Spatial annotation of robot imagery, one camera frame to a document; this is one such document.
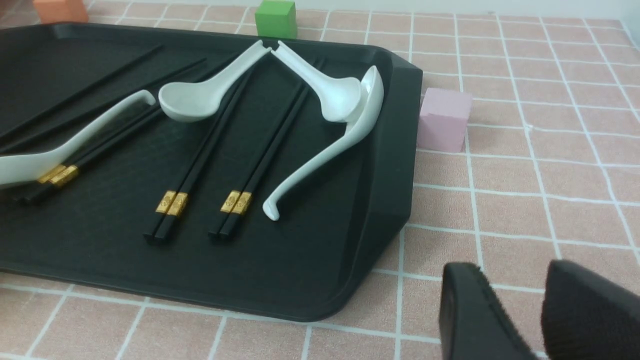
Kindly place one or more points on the pink foam cube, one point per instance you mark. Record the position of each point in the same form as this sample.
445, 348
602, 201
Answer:
443, 120

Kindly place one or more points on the plain black chopstick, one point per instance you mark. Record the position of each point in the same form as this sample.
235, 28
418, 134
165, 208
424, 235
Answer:
96, 111
55, 74

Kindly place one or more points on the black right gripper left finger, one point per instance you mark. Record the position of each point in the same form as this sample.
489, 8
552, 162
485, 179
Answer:
473, 324

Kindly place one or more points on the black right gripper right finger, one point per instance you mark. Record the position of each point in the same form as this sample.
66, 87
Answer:
585, 316

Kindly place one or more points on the green foam cube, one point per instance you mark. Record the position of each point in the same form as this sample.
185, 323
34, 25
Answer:
276, 19

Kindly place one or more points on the black plastic tray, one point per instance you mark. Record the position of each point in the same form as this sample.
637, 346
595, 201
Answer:
332, 229

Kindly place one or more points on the pink checkered tablecloth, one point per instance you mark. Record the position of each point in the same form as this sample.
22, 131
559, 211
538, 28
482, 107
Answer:
550, 171

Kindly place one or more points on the orange foam block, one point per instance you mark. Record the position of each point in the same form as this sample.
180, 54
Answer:
59, 11

